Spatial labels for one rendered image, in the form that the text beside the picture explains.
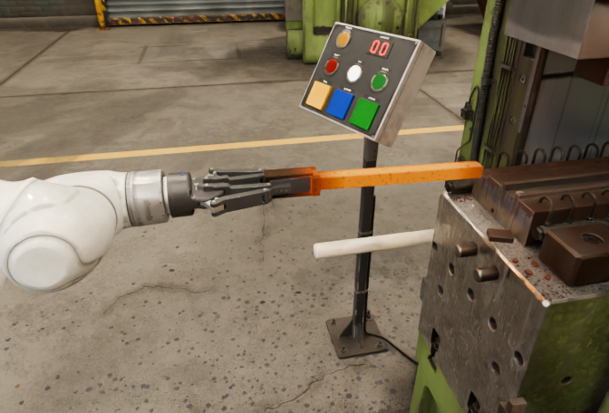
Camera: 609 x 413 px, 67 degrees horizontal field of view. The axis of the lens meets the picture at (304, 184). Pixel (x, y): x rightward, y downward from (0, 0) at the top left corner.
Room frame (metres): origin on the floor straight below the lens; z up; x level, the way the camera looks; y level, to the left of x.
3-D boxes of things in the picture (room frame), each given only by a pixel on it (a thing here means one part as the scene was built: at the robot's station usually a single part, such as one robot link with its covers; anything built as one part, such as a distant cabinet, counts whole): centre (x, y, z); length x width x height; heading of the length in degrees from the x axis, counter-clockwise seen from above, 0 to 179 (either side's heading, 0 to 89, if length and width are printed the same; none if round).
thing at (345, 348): (1.35, -0.21, 0.05); 0.22 x 0.22 x 0.09; 12
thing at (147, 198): (0.65, 0.25, 1.06); 0.09 x 0.06 x 0.09; 12
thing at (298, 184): (0.69, 0.02, 1.06); 0.07 x 0.01 x 0.03; 101
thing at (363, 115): (1.19, -0.16, 1.01); 0.07 x 0.05 x 0.07; 37
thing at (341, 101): (1.27, -0.11, 1.01); 0.07 x 0.05 x 0.07; 37
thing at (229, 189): (0.67, 0.11, 1.06); 0.11 x 0.01 x 0.04; 97
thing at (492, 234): (0.74, -0.38, 0.92); 0.04 x 0.03 x 0.01; 81
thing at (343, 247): (1.13, -0.24, 0.62); 0.44 x 0.05 x 0.05; 102
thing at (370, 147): (1.34, -0.21, 0.54); 0.04 x 0.04 x 1.08; 12
